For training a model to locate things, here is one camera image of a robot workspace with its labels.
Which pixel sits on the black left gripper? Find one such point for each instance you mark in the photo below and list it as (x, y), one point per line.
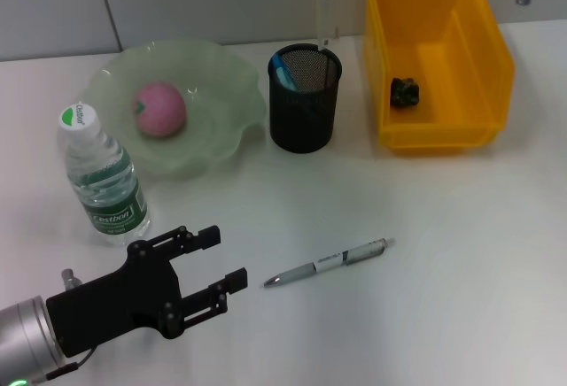
(115, 302)

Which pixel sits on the clear water bottle green label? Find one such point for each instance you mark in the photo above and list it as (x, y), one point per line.
(111, 200)

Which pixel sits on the grey retractable pen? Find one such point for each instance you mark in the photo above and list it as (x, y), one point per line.
(363, 251)

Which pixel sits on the pink peach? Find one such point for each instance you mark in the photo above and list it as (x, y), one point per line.
(159, 109)

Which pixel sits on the blue scissors with sheath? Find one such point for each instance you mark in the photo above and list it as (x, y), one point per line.
(283, 74)

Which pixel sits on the green plastic wrapper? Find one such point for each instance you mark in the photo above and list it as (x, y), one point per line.
(404, 92)

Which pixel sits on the transparent plastic ruler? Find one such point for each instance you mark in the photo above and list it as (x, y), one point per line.
(328, 5)

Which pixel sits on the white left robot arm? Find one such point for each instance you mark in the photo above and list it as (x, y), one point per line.
(28, 341)

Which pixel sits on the pale green glass fruit plate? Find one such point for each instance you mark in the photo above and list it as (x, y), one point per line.
(212, 94)

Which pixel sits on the black mesh pen holder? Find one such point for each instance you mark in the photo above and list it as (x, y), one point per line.
(301, 120)

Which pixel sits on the yellow plastic storage bin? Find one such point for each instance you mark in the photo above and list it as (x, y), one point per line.
(443, 71)

